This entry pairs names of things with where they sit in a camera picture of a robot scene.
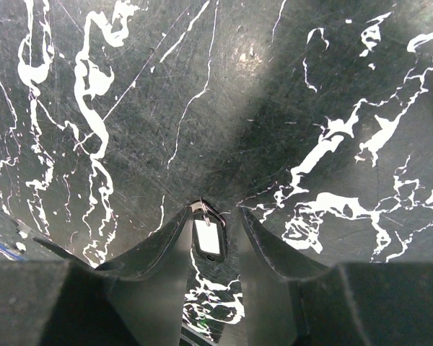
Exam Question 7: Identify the key with black tag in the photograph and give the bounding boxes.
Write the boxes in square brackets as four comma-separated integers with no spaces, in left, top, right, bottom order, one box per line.
[190,198,228,262]

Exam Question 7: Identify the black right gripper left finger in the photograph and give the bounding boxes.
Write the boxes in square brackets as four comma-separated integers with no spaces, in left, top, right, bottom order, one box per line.
[0,207,192,345]

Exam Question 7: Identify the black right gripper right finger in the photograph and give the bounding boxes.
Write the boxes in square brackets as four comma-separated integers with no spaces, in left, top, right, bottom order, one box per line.
[237,208,433,345]

